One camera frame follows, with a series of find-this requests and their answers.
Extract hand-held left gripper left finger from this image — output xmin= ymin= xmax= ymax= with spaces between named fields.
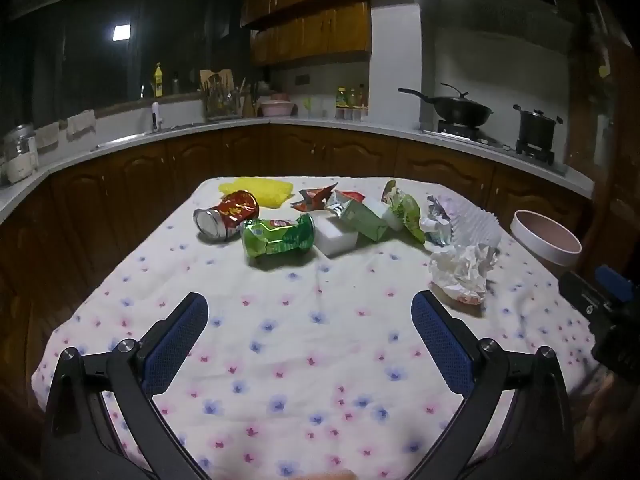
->
xmin=40 ymin=292 xmax=211 ymax=480

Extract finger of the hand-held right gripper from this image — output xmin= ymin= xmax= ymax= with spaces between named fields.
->
xmin=558 ymin=271 xmax=608 ymax=322
xmin=595 ymin=266 xmax=638 ymax=306

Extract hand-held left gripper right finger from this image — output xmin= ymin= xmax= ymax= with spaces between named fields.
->
xmin=410 ymin=290 xmax=576 ymax=480

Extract pink round waste bin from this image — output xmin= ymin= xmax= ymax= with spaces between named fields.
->
xmin=510 ymin=210 xmax=583 ymax=267

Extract white paper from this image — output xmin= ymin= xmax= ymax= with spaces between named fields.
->
xmin=429 ymin=242 xmax=498 ymax=307

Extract silver foil wrapper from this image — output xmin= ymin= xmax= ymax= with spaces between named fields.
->
xmin=419 ymin=196 xmax=458 ymax=248

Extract white pleated paper liner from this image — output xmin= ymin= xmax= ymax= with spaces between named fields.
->
xmin=440 ymin=197 xmax=502 ymax=256

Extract green snack bag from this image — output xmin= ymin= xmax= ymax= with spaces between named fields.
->
xmin=381 ymin=180 xmax=427 ymax=246

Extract crushed green can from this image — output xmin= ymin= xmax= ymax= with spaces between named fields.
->
xmin=241 ymin=213 xmax=317 ymax=259

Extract green drink carton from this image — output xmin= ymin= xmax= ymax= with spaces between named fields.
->
xmin=325 ymin=191 xmax=393 ymax=243

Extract person's right hand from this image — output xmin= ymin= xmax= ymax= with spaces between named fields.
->
xmin=586 ymin=374 xmax=621 ymax=461

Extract floral white tablecloth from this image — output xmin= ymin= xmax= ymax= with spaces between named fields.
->
xmin=31 ymin=176 xmax=598 ymax=480

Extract crushed red can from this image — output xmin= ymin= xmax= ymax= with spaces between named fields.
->
xmin=193 ymin=190 xmax=261 ymax=243

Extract white foam block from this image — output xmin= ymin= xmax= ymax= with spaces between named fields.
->
xmin=312 ymin=210 xmax=360 ymax=257

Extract gas stove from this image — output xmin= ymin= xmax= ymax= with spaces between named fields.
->
xmin=422 ymin=120 xmax=569 ymax=177

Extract black cooking pot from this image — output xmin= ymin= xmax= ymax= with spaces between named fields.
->
xmin=512 ymin=104 xmax=564 ymax=153

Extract yellow sponge cloth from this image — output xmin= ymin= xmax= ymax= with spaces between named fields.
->
xmin=218 ymin=176 xmax=295 ymax=209

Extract red snack wrapper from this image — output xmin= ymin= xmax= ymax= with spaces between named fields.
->
xmin=291 ymin=183 xmax=341 ymax=212

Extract black wok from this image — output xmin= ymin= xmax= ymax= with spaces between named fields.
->
xmin=398 ymin=82 xmax=494 ymax=128

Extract wooden lower cabinets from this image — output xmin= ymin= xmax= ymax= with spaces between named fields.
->
xmin=0 ymin=124 xmax=596 ymax=351

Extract wooden cabinets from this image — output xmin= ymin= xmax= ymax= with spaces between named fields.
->
xmin=240 ymin=0 xmax=576 ymax=67
xmin=0 ymin=124 xmax=596 ymax=351

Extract beige hanging towel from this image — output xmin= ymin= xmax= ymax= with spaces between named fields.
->
xmin=66 ymin=109 xmax=97 ymax=140
xmin=34 ymin=122 xmax=61 ymax=153

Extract white jar appliance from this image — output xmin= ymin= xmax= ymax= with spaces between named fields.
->
xmin=4 ymin=124 xmax=40 ymax=184

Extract white kitchen countertop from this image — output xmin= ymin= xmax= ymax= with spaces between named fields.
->
xmin=0 ymin=112 xmax=596 ymax=221

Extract pink basin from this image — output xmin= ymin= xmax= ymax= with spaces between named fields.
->
xmin=260 ymin=100 xmax=297 ymax=117

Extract wooden cutting board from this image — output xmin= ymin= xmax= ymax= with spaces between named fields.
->
xmin=200 ymin=67 xmax=234 ymax=95

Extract dark kitchen window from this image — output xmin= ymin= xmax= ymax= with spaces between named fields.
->
xmin=7 ymin=0 xmax=253 ymax=123

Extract wooden upper cabinets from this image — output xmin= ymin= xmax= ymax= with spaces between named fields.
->
xmin=240 ymin=0 xmax=576 ymax=67

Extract wire utensil rack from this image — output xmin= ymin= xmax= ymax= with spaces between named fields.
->
xmin=202 ymin=85 xmax=242 ymax=122

